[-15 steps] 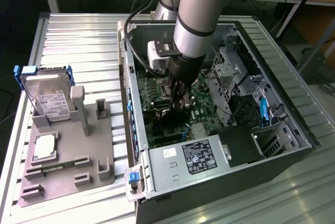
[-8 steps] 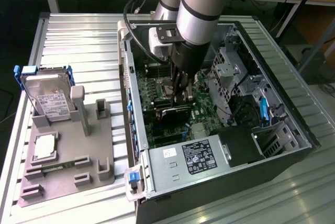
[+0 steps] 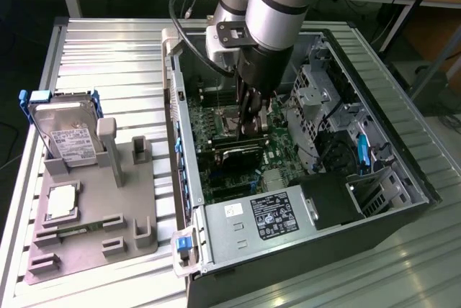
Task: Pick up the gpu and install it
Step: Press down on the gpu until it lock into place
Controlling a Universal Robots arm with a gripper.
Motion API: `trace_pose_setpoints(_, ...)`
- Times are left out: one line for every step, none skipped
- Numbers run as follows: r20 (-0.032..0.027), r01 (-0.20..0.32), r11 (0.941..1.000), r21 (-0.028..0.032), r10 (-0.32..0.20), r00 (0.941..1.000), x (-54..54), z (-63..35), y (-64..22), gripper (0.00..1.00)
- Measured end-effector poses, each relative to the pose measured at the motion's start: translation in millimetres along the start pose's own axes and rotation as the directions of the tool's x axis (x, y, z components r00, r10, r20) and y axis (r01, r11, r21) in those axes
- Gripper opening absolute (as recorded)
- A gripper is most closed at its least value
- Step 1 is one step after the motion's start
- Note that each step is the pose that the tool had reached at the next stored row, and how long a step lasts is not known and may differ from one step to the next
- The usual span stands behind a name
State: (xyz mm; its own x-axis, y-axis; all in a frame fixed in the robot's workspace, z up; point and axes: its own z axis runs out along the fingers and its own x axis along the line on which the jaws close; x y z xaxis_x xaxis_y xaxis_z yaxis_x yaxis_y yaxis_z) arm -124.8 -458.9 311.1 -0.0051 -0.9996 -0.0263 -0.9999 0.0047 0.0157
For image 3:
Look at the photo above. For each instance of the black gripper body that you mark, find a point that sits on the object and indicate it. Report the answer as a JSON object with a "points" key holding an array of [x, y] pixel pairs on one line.
{"points": [[266, 67]]}

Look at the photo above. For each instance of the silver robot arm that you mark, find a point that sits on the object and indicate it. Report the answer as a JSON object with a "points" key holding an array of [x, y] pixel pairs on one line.
{"points": [[277, 2]]}

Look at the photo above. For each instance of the CPU socket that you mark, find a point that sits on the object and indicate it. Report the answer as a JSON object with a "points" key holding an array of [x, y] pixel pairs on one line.
{"points": [[229, 119]]}

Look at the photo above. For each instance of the black RAM slot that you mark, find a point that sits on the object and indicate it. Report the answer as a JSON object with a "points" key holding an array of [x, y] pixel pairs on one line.
{"points": [[219, 89], [220, 93], [222, 102], [221, 98]]}

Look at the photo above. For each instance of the thin metal locking lever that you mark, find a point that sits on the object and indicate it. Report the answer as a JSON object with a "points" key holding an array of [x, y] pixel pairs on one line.
{"points": [[219, 97]]}

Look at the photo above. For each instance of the green motherboard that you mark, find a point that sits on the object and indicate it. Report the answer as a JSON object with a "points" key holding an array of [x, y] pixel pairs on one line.
{"points": [[277, 135]]}

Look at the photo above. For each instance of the metal disk bay cage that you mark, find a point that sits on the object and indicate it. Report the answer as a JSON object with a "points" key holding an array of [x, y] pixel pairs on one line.
{"points": [[309, 99]]}

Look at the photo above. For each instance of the silver chipset heatsink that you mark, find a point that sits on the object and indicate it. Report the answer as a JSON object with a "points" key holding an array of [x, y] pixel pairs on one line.
{"points": [[275, 178]]}

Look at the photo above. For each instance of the black expansion slot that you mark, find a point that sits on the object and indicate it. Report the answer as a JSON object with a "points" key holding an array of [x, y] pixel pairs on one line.
{"points": [[236, 191], [232, 182]]}

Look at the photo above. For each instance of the blue card retention clip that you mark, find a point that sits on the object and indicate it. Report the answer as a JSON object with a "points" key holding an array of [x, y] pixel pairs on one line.
{"points": [[178, 148]]}

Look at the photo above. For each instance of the black plastic shroud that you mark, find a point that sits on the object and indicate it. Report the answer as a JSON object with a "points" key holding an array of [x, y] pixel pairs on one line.
{"points": [[324, 200]]}

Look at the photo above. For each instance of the grey power supply unit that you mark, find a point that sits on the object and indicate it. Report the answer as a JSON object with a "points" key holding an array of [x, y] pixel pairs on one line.
{"points": [[241, 229]]}

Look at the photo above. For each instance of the perforated metal disk bay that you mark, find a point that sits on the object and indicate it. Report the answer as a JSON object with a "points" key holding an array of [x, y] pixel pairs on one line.
{"points": [[378, 193]]}

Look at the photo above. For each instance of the blue release latch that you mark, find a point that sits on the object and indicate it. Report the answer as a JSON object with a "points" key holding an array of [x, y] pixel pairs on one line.
{"points": [[182, 244]]}

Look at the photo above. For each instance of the black stand pole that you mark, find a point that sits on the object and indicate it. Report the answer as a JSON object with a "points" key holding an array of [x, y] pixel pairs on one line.
{"points": [[410, 5]]}

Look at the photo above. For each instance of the black PC case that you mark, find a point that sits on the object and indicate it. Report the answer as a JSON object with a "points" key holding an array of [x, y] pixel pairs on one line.
{"points": [[288, 279]]}

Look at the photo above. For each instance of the grey stand pole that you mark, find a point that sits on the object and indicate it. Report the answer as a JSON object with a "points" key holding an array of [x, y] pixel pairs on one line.
{"points": [[436, 67]]}

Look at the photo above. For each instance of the grey parts rack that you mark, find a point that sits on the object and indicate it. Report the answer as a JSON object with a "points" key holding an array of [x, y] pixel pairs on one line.
{"points": [[108, 214]]}

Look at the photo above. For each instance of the silver hard disk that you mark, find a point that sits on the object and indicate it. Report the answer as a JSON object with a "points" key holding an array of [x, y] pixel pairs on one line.
{"points": [[65, 135]]}

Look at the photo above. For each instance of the blue disk carrier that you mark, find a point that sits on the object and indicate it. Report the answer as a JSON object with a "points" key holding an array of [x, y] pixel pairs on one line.
{"points": [[39, 96]]}

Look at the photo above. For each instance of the silver CPU chip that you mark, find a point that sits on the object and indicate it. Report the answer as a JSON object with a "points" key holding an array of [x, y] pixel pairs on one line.
{"points": [[63, 201]]}

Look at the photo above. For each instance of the green RAM stick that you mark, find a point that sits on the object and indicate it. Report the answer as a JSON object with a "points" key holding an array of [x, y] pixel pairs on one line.
{"points": [[79, 229]]}

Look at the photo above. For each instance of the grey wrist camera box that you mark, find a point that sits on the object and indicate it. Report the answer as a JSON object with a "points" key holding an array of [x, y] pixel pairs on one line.
{"points": [[223, 52]]}

